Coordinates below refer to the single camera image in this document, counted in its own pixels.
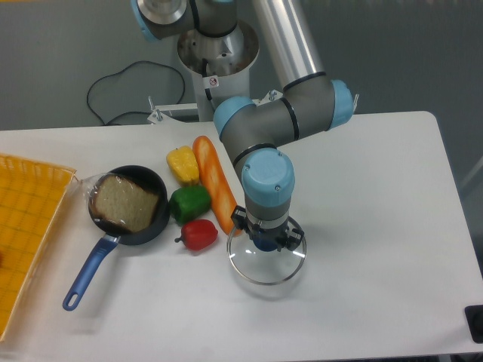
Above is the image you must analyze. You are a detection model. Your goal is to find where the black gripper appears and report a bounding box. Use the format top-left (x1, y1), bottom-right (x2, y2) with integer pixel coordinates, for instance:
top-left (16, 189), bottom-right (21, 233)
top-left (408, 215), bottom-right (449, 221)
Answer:
top-left (231, 205), bottom-right (305, 252)

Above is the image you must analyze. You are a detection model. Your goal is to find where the glass pot lid blue knob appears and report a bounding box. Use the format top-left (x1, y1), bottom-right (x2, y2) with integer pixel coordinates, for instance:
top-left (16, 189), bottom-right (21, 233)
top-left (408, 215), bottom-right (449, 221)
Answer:
top-left (226, 216), bottom-right (308, 285)

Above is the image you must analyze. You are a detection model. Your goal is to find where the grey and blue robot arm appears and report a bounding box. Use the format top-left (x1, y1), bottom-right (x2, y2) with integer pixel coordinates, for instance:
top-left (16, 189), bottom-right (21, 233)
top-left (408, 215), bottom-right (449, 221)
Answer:
top-left (131, 1), bottom-right (355, 252)

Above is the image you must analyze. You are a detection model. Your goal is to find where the orange baguette bread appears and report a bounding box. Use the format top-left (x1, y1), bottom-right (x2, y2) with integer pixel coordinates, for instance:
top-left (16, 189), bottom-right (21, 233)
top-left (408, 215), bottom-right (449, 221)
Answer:
top-left (192, 136), bottom-right (237, 235)

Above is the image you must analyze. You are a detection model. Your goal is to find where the red bell pepper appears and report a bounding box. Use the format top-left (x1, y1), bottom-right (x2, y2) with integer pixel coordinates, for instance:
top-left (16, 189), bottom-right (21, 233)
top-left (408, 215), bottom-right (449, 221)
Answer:
top-left (174, 219), bottom-right (218, 251)

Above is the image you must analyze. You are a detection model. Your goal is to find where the green bell pepper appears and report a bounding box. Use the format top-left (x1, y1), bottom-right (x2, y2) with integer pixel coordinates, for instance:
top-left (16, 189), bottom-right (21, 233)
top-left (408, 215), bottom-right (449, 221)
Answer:
top-left (169, 185), bottom-right (211, 225)

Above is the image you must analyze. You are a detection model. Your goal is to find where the yellow bell pepper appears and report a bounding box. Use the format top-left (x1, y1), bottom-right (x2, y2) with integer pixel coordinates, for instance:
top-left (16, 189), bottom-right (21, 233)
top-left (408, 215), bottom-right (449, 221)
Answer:
top-left (166, 146), bottom-right (199, 187)

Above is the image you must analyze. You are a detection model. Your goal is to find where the bread slice in plastic wrap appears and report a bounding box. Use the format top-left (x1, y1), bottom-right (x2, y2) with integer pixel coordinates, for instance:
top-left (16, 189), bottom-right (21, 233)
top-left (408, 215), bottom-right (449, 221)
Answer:
top-left (67, 170), bottom-right (165, 235)

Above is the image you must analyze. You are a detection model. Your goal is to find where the black object at table edge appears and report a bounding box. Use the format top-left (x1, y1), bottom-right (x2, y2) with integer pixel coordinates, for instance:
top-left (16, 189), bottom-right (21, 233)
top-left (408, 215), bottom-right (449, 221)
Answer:
top-left (464, 305), bottom-right (483, 344)

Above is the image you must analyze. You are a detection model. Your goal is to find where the yellow plastic basket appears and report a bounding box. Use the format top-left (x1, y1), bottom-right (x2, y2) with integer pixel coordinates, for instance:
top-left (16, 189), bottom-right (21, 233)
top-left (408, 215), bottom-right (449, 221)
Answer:
top-left (1, 153), bottom-right (75, 340)

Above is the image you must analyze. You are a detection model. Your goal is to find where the dark pot with blue handle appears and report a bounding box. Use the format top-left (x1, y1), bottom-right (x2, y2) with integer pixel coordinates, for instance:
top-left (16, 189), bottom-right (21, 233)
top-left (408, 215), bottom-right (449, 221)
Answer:
top-left (63, 165), bottom-right (170, 311)

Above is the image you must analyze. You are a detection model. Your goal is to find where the black cable on floor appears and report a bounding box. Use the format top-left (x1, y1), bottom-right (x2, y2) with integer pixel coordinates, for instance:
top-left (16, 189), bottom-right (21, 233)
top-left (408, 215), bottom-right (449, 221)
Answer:
top-left (87, 60), bottom-right (186, 126)

